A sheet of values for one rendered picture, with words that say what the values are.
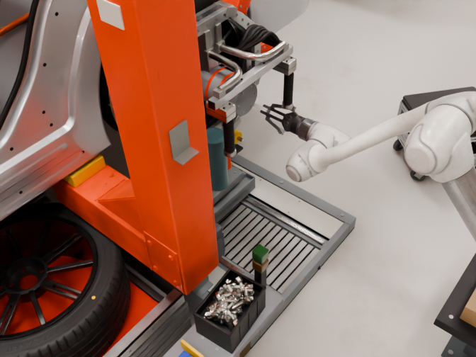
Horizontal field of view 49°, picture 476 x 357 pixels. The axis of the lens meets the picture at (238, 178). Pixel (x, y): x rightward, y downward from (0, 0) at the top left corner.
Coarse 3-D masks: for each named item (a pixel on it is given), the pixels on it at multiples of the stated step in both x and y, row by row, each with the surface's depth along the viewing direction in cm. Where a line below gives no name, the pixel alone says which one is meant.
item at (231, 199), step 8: (248, 176) 258; (240, 184) 255; (248, 184) 253; (232, 192) 252; (240, 192) 250; (248, 192) 257; (224, 200) 248; (232, 200) 248; (240, 200) 254; (216, 208) 245; (224, 208) 245; (216, 216) 242
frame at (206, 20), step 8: (208, 8) 179; (216, 8) 181; (224, 8) 178; (232, 8) 181; (200, 16) 176; (208, 16) 175; (216, 16) 176; (224, 16) 180; (232, 16) 183; (240, 16) 187; (200, 24) 172; (208, 24) 175; (216, 24) 178; (240, 24) 189; (248, 24) 193; (256, 24) 198; (200, 32) 173; (256, 48) 204; (248, 64) 212; (256, 64) 209; (256, 80) 213; (240, 120) 217; (208, 128) 212
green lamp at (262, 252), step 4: (260, 244) 164; (256, 248) 163; (260, 248) 163; (264, 248) 163; (252, 252) 163; (256, 252) 162; (260, 252) 162; (264, 252) 162; (268, 252) 164; (252, 256) 164; (256, 256) 163; (260, 256) 161; (264, 256) 162; (256, 260) 164; (260, 260) 162; (264, 260) 164
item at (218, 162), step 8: (216, 128) 193; (208, 136) 190; (216, 136) 190; (208, 144) 189; (216, 144) 189; (224, 144) 191; (208, 152) 192; (216, 152) 191; (216, 160) 194; (224, 160) 196; (216, 168) 197; (224, 168) 199; (216, 176) 200; (224, 176) 202; (216, 184) 203; (224, 184) 204
